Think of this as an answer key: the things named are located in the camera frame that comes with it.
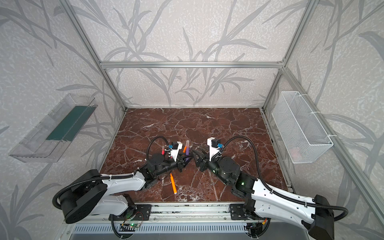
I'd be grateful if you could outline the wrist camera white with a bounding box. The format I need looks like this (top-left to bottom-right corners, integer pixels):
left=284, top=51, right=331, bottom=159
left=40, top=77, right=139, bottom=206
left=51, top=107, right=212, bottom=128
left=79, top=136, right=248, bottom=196
left=207, top=137, right=224, bottom=162
left=169, top=141, right=183, bottom=162

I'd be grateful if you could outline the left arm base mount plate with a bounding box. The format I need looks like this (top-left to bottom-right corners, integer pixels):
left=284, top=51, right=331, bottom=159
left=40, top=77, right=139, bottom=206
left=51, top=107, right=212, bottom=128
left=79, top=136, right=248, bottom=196
left=121, top=204, right=152, bottom=221

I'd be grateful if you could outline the green circuit board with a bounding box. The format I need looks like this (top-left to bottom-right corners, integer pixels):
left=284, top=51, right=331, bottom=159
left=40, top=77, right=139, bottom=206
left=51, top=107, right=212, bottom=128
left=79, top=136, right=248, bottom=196
left=121, top=223, right=142, bottom=231

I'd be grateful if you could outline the white wire mesh basket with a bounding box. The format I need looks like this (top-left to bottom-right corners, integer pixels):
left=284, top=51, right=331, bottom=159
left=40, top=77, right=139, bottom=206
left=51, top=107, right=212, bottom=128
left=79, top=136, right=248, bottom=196
left=272, top=91, right=334, bottom=164

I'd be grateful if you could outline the clear plastic wall tray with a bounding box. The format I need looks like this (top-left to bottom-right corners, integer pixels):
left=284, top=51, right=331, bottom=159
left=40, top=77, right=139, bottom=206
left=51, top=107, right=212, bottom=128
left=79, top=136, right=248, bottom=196
left=9, top=94, right=98, bottom=163

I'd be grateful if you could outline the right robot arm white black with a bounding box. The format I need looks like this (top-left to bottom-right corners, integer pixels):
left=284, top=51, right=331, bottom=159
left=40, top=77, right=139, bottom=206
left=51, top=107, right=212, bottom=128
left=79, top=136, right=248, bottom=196
left=192, top=150, right=349, bottom=240

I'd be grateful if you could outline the orange marker diagonal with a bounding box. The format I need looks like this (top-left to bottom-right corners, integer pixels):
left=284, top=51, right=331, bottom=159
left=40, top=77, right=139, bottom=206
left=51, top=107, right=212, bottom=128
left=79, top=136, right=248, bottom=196
left=170, top=174, right=178, bottom=195

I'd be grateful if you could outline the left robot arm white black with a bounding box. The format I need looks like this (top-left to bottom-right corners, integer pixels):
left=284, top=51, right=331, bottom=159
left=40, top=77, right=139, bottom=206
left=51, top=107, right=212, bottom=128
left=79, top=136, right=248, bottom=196
left=52, top=153, right=193, bottom=224

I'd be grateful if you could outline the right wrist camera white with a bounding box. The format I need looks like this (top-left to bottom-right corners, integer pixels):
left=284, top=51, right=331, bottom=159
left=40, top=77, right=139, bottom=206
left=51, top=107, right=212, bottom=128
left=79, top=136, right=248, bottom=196
left=207, top=137, right=224, bottom=162

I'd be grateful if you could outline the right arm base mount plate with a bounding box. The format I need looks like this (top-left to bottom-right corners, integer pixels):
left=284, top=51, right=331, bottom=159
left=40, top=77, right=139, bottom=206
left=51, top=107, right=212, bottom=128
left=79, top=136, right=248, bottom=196
left=228, top=202, right=271, bottom=222

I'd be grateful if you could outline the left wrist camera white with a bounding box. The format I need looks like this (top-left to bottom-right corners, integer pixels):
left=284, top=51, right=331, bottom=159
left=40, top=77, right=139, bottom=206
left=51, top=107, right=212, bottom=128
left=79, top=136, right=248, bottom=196
left=169, top=141, right=183, bottom=162

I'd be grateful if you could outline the aluminium front rail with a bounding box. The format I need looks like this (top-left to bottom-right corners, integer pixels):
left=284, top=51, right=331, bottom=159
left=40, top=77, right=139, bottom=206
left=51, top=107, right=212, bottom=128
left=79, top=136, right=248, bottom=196
left=59, top=202, right=316, bottom=224

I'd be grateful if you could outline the purple marker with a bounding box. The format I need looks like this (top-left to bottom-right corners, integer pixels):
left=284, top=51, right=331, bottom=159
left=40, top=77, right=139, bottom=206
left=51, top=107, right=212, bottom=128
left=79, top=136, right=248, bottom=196
left=186, top=140, right=190, bottom=156

